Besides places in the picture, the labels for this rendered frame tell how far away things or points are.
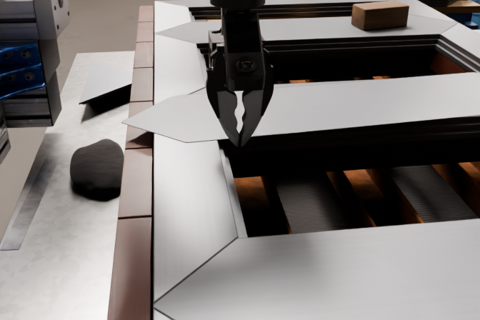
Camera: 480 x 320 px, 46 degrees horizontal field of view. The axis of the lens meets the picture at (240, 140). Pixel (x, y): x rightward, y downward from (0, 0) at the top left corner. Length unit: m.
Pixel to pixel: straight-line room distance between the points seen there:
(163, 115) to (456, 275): 0.50
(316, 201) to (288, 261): 0.65
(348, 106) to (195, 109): 0.25
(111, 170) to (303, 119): 0.37
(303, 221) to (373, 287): 0.61
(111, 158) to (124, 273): 0.50
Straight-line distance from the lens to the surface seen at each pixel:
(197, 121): 0.87
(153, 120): 0.88
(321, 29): 1.37
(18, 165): 2.66
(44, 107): 1.18
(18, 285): 0.86
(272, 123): 0.86
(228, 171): 0.77
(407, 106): 0.96
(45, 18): 1.12
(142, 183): 0.75
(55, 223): 0.97
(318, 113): 0.90
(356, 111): 0.92
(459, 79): 1.11
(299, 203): 1.22
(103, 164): 1.06
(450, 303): 0.57
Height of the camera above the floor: 1.21
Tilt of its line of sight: 27 degrees down
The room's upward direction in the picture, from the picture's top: straight up
